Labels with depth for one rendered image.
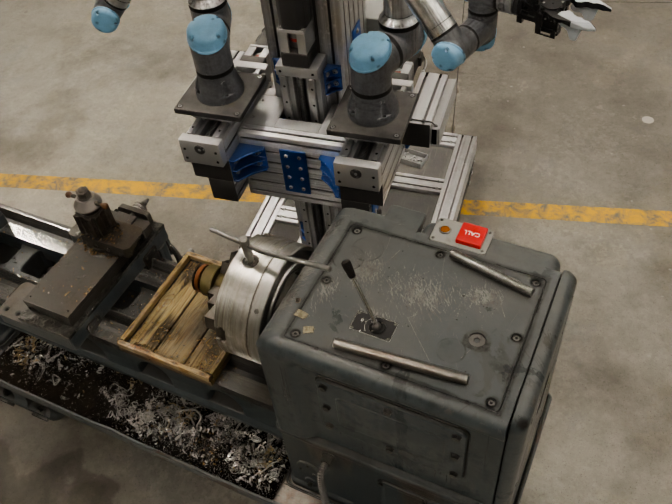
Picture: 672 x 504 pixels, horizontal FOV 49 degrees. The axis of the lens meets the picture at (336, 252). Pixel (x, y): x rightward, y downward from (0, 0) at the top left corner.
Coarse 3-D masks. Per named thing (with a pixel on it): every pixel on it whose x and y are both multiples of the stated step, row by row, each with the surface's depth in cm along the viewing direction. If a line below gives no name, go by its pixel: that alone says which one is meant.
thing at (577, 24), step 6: (564, 12) 167; (570, 12) 167; (570, 18) 166; (576, 18) 166; (582, 18) 165; (564, 24) 169; (570, 24) 166; (576, 24) 165; (582, 24) 164; (588, 24) 164; (570, 30) 168; (576, 30) 167; (588, 30) 165; (594, 30) 164; (570, 36) 170; (576, 36) 168
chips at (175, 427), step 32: (32, 352) 244; (64, 352) 243; (32, 384) 237; (64, 384) 233; (96, 384) 235; (128, 384) 234; (96, 416) 227; (128, 416) 225; (160, 416) 220; (192, 416) 224; (224, 416) 217; (160, 448) 216; (192, 448) 212; (224, 448) 210; (256, 448) 211; (256, 480) 207
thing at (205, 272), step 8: (200, 264) 189; (208, 264) 189; (200, 272) 186; (208, 272) 185; (216, 272) 185; (192, 280) 187; (200, 280) 185; (208, 280) 184; (216, 280) 185; (200, 288) 186; (208, 288) 185
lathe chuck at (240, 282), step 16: (256, 240) 176; (272, 240) 177; (288, 240) 180; (240, 256) 172; (256, 256) 172; (240, 272) 170; (256, 272) 169; (224, 288) 170; (240, 288) 169; (256, 288) 168; (224, 304) 170; (240, 304) 168; (224, 320) 171; (240, 320) 169; (240, 336) 170; (240, 352) 175
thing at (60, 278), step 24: (120, 216) 223; (144, 216) 224; (72, 264) 211; (96, 264) 211; (120, 264) 214; (48, 288) 206; (72, 288) 205; (96, 288) 206; (48, 312) 202; (72, 312) 200
